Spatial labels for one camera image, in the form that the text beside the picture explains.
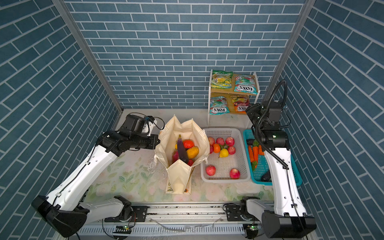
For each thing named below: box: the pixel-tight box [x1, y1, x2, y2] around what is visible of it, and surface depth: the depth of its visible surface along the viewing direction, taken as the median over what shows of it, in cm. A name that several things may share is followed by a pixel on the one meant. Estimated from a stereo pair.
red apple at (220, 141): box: [216, 137, 225, 146], surface depth 99 cm
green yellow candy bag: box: [211, 70, 234, 90], surface depth 89 cm
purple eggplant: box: [177, 134, 189, 164], surface depth 89 cm
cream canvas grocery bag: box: [154, 114, 211, 195], surface depth 80 cm
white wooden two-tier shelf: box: [207, 69, 261, 126], surface depth 91 cm
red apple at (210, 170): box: [205, 164, 216, 176], surface depth 85 cm
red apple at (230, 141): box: [225, 136, 235, 147], surface depth 98 cm
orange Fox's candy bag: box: [230, 95, 251, 114], surface depth 101 cm
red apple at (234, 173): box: [229, 168, 241, 180], surface depth 84 cm
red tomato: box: [183, 139, 195, 149], surface depth 91 cm
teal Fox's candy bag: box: [234, 74, 259, 95], surface depth 86 cm
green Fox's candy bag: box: [209, 96, 230, 115], surface depth 98 cm
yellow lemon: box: [219, 148, 229, 158], surface depth 93 cm
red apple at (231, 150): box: [227, 146, 236, 155], surface depth 95 cm
